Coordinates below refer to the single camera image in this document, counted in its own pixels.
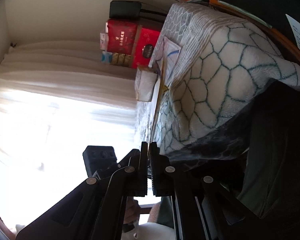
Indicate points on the round wooden table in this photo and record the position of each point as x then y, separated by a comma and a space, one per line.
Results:
290, 42

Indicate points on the face mask pack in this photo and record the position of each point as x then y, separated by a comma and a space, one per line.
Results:
168, 47

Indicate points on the yellow checkered packet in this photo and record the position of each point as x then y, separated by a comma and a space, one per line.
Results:
165, 88

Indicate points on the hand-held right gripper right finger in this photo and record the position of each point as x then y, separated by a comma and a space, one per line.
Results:
155, 170

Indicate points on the stone pattern blanket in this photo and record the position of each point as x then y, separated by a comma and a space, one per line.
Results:
215, 67

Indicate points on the black speaker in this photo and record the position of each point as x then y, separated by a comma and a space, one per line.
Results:
125, 9

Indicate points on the small gold box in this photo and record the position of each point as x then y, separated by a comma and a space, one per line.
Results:
121, 60
115, 58
127, 61

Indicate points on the person's left hand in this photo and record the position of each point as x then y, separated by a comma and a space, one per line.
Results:
132, 212

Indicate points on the pink white packet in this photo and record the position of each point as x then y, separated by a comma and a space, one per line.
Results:
103, 40

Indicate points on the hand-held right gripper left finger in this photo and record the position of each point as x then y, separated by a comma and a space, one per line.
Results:
143, 170

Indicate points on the cream curtain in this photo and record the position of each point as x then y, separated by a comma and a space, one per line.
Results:
52, 80

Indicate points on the black speaker stand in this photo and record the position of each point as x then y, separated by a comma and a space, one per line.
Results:
153, 13

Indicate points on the blue tissue packet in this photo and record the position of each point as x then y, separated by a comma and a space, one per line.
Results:
106, 57

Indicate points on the red gift box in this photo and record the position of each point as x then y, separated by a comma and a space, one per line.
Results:
145, 40

